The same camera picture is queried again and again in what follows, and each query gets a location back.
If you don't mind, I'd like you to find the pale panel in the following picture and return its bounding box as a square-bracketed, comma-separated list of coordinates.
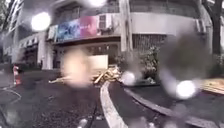
[87, 54, 110, 71]

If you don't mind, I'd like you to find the pile of wooden planks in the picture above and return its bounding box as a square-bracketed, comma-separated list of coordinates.
[48, 65, 123, 85]

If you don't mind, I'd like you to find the pale kerb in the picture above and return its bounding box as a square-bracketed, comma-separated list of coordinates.
[99, 80, 224, 128]

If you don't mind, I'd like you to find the building with colourful banner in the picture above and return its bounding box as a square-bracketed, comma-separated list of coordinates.
[2, 0, 224, 72]

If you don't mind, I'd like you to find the red and white barrier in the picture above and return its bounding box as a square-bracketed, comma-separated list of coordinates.
[12, 64, 22, 87]

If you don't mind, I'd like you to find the wooden board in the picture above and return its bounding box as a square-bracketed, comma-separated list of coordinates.
[199, 77, 224, 96]

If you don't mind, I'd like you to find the tree trunk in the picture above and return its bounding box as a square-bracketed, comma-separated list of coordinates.
[201, 0, 224, 56]

